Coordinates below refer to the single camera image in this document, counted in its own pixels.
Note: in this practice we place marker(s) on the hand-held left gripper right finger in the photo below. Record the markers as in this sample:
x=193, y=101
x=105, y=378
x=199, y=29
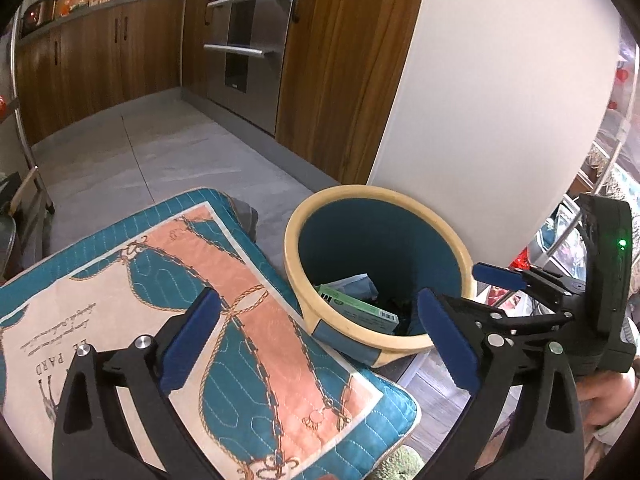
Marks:
x=447, y=345

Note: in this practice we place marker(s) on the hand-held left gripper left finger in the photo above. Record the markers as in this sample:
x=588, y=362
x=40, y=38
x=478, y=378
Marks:
x=190, y=345

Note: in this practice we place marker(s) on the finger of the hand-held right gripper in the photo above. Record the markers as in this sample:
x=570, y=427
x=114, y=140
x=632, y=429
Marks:
x=525, y=322
x=497, y=275

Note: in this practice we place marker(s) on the grey and green printed box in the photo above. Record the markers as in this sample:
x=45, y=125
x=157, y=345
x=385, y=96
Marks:
x=357, y=310

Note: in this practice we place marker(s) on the cream rimmed teal waste bin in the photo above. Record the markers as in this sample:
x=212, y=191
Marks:
x=380, y=240

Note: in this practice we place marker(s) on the person's right hand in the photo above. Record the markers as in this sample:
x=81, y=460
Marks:
x=602, y=397

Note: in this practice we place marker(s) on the teal and cream printed blanket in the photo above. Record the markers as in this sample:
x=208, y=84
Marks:
x=150, y=285

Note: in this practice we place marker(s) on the blue face mask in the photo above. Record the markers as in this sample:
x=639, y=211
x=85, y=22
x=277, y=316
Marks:
x=352, y=285

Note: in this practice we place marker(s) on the wooden kitchen cabinets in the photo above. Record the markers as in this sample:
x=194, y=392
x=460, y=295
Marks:
x=340, y=60

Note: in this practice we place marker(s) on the stainless steel shelf rack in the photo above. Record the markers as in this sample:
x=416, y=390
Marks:
x=20, y=110

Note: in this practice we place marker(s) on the stainless steel oven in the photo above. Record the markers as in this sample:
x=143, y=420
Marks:
x=250, y=50

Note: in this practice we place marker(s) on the dark red cooker pot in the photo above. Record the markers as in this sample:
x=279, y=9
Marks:
x=40, y=10

